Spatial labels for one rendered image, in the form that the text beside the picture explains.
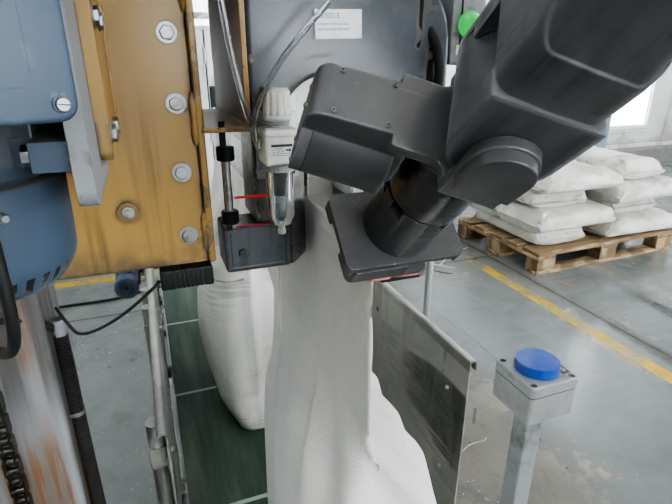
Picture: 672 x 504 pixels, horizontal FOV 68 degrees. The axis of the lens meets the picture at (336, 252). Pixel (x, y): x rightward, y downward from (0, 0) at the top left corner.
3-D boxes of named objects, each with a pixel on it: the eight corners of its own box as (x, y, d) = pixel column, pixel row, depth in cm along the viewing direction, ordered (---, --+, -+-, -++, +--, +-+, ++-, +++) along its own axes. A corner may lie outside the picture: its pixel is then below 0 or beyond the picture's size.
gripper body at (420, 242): (321, 206, 41) (348, 153, 34) (430, 195, 44) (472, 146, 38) (341, 280, 38) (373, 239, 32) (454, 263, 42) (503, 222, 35)
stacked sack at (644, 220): (680, 233, 345) (686, 211, 340) (607, 245, 323) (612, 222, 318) (627, 216, 383) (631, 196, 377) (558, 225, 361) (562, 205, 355)
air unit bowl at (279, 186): (298, 226, 55) (296, 170, 52) (271, 229, 54) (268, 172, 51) (290, 218, 57) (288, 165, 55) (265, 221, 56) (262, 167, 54)
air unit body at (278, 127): (311, 235, 55) (308, 87, 50) (269, 240, 54) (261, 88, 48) (299, 223, 59) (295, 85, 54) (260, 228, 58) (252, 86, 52)
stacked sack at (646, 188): (688, 199, 337) (693, 177, 332) (612, 209, 315) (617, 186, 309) (631, 184, 375) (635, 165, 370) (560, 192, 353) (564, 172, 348)
